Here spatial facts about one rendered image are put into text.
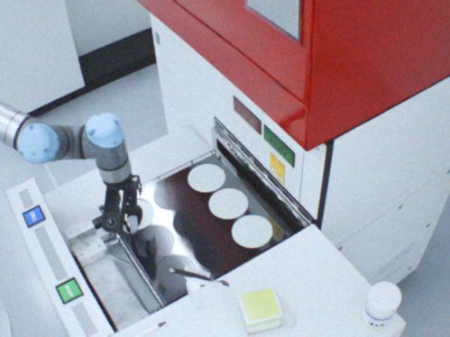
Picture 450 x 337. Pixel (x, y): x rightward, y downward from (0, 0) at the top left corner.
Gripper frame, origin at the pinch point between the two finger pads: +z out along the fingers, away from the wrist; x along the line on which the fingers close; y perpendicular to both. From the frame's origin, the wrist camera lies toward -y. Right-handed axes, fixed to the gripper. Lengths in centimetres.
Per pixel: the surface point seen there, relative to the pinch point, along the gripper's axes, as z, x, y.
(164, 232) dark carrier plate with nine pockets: 1.4, -8.4, 1.4
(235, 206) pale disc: 1.3, -25.7, 10.5
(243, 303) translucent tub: -12.0, -29.9, -24.9
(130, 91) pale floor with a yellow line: 91, 51, 169
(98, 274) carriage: 3.3, 7.1, -11.3
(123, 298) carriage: 3.3, -0.4, -17.6
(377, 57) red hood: -48, -55, 9
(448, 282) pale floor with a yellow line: 91, -119, 39
